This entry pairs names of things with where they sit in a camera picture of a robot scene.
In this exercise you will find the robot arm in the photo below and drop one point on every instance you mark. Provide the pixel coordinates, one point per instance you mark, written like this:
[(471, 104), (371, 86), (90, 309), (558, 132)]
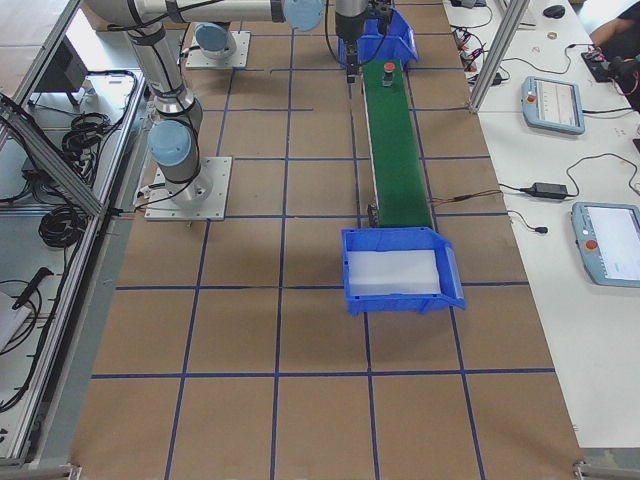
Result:
[(216, 45), (173, 139)]

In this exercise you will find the far teach pendant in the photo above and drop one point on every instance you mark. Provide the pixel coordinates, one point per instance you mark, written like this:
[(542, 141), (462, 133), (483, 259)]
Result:
[(552, 105)]

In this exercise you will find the black computer mouse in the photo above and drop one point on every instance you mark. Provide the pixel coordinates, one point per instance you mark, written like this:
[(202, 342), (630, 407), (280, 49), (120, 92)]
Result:
[(556, 11)]

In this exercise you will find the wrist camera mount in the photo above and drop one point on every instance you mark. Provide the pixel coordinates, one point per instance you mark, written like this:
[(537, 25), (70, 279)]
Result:
[(382, 12)]

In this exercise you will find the near teach pendant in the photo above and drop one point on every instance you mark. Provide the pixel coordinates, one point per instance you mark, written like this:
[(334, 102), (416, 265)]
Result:
[(607, 237)]

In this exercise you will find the left blue plastic bin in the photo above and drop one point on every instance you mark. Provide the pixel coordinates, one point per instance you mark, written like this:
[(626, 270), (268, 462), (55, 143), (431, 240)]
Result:
[(398, 44)]

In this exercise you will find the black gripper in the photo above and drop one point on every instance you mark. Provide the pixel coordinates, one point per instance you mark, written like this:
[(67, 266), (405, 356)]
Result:
[(347, 26)]

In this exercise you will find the black power brick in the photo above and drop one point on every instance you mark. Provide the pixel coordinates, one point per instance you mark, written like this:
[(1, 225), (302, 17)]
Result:
[(544, 190)]

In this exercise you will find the green conveyor belt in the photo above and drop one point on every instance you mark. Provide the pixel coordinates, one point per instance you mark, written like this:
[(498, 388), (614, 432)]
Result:
[(400, 194)]

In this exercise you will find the teach pendant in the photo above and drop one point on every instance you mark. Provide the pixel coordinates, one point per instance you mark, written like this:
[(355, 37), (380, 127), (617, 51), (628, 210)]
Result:
[(607, 237), (552, 105)]

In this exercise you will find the aluminium frame post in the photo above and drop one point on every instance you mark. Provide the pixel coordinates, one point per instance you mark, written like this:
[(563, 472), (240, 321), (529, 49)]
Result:
[(497, 51)]

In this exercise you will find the blue plastic bin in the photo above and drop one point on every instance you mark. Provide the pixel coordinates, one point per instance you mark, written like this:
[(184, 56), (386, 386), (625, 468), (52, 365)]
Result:
[(397, 239), (398, 44)]

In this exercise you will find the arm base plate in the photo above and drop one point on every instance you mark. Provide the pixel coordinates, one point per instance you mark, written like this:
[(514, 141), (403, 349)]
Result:
[(233, 55), (205, 198)]

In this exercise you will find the red push button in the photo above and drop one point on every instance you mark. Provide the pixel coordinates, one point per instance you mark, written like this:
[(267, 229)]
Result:
[(388, 74)]

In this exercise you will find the right blue plastic bin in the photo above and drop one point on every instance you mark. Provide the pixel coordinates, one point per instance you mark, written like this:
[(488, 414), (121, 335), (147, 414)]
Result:
[(397, 239)]

